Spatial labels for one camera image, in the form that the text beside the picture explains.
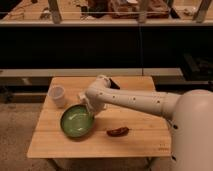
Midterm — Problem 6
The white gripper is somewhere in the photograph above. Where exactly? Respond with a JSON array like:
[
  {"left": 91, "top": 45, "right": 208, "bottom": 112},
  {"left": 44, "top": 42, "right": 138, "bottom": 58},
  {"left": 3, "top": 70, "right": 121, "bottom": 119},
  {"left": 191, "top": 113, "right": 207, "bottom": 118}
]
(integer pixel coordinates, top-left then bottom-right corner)
[{"left": 78, "top": 92, "right": 107, "bottom": 116}]

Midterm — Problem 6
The long background workbench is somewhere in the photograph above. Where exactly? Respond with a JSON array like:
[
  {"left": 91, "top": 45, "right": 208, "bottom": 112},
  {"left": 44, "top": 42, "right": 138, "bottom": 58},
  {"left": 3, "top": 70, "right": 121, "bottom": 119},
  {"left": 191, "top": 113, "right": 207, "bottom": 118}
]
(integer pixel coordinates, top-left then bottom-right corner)
[{"left": 0, "top": 0, "right": 213, "bottom": 27}]

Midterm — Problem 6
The low wooden shelf board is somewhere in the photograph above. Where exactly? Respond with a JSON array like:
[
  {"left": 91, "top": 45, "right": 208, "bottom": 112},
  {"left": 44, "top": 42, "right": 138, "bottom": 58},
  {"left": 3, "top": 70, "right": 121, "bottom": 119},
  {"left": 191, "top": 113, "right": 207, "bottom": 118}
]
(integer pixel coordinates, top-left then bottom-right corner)
[{"left": 0, "top": 68, "right": 183, "bottom": 77}]

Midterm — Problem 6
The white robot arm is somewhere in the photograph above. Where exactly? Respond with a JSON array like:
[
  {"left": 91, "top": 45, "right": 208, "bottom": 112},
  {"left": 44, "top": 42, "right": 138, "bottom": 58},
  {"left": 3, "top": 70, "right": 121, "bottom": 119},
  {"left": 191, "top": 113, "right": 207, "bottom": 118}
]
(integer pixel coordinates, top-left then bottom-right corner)
[{"left": 78, "top": 75, "right": 213, "bottom": 171}]

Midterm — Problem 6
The dark red chili pepper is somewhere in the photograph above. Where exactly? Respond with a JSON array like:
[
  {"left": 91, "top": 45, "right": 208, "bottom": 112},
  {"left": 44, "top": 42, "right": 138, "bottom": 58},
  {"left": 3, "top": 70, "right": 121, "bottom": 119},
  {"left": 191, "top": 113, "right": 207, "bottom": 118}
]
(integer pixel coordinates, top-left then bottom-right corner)
[{"left": 107, "top": 127, "right": 129, "bottom": 137}]

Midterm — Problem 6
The white plastic cup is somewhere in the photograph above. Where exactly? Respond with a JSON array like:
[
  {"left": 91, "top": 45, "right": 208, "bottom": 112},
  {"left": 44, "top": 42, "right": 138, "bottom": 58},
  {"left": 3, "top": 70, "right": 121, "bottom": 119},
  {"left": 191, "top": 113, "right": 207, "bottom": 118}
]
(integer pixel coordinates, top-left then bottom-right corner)
[{"left": 48, "top": 85, "right": 66, "bottom": 108}]

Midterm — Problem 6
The wooden table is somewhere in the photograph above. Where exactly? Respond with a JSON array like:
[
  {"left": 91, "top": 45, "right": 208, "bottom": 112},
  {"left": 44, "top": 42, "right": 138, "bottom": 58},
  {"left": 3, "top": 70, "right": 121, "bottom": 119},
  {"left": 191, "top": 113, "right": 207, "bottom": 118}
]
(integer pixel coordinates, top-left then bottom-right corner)
[{"left": 26, "top": 75, "right": 172, "bottom": 160}]

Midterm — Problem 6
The green ceramic bowl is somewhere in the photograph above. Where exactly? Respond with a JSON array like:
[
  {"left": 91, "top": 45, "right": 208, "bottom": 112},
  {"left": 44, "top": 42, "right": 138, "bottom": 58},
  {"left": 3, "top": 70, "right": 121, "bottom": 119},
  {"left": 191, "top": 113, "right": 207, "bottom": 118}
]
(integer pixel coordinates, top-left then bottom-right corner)
[{"left": 60, "top": 104, "right": 94, "bottom": 138}]

